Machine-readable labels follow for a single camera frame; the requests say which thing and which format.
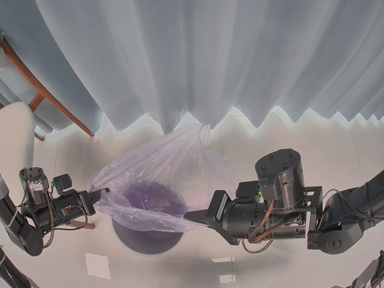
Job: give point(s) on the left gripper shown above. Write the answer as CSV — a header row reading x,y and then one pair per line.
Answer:
x,y
67,206

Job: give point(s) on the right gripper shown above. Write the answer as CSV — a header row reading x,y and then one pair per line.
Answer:
x,y
240,217

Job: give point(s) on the purple plastic bag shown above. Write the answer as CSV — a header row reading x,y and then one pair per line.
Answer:
x,y
168,166

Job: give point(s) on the white trash bin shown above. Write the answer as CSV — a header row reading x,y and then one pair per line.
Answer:
x,y
144,241

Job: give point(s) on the wooden chair cream seat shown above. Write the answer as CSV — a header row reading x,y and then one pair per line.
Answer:
x,y
15,142

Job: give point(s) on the pale blue curtain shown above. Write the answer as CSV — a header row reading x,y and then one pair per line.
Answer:
x,y
45,55

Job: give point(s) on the white curtain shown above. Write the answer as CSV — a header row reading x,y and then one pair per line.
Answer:
x,y
228,46

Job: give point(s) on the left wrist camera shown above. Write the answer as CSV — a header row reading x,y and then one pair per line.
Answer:
x,y
62,184

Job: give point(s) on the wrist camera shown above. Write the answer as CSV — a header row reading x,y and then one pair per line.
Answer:
x,y
62,184
247,190

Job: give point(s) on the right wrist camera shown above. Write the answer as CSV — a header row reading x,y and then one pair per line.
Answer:
x,y
247,190

